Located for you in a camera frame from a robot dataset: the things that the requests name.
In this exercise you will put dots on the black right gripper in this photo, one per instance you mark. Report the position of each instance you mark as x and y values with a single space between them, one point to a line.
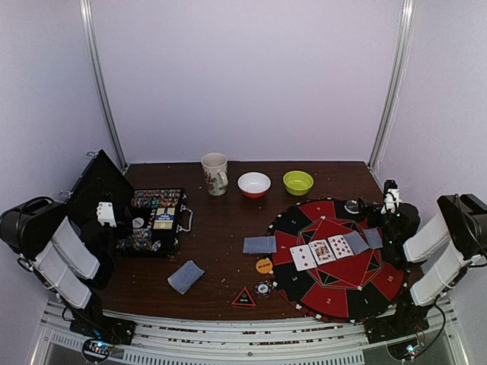
374 216

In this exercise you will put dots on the face-down card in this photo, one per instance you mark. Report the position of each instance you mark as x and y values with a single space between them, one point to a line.
373 238
356 242

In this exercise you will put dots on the black round dealer puck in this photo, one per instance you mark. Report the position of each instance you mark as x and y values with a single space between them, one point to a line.
352 207

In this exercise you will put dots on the nine of diamonds card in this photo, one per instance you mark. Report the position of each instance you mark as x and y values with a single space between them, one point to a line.
341 249

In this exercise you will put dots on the king face card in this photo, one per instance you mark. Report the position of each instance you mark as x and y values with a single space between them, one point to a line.
321 251

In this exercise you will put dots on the blue grey cloth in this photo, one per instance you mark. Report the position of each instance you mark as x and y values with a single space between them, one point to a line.
185 277

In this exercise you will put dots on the three of diamonds card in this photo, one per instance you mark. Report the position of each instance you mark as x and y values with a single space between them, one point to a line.
302 257

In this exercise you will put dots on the dealt card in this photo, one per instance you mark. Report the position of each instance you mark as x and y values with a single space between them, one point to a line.
259 244

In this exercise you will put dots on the orange big blind button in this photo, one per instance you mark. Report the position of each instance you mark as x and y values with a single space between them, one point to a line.
264 266

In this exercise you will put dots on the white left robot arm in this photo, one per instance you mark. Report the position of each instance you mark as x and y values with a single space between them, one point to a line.
72 264

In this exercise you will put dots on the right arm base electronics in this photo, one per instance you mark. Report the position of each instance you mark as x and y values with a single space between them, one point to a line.
408 319

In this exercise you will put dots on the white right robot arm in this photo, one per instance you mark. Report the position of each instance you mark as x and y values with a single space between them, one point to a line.
451 242

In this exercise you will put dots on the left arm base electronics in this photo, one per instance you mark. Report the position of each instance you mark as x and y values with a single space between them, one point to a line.
103 335

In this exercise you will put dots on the blue texas holdem card box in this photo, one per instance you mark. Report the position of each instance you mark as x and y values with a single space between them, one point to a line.
164 218

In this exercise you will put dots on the front poker chip stacks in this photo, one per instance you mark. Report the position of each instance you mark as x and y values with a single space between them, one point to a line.
140 240

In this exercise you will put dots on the white dealer button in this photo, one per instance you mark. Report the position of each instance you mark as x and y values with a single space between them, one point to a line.
138 223

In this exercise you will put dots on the black poker chip case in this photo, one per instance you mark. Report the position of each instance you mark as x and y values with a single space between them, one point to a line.
102 181

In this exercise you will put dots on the red black poker mat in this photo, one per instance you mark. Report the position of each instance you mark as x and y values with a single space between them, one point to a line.
355 288

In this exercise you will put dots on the upper poker chip row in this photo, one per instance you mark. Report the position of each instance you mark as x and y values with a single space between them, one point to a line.
171 194

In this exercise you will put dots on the lime green bowl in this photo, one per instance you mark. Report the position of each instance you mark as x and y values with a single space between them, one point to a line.
298 182

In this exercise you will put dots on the ceramic coral pattern mug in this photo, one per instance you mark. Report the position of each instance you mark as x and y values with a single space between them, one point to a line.
215 168

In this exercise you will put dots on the white orange bowl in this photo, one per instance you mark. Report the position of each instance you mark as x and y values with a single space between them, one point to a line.
254 184

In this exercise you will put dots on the black red triangular all-in marker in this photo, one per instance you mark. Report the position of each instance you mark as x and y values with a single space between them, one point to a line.
244 299

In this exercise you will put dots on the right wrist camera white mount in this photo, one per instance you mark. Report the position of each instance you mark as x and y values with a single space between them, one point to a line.
391 197

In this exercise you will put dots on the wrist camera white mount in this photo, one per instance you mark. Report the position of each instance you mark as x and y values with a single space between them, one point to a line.
105 214
391 197

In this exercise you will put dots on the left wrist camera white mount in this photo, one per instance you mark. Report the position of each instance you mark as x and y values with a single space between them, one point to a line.
105 214

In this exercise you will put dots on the aluminium front table rail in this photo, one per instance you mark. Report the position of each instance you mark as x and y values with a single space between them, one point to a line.
282 341

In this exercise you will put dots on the left aluminium frame post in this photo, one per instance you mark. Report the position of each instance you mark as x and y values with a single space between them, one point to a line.
101 88

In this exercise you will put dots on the aluminium frame post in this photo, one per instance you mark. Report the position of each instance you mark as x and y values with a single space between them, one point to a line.
392 96
101 88

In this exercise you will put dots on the right aluminium frame post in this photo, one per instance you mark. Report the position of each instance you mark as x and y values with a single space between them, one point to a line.
392 96

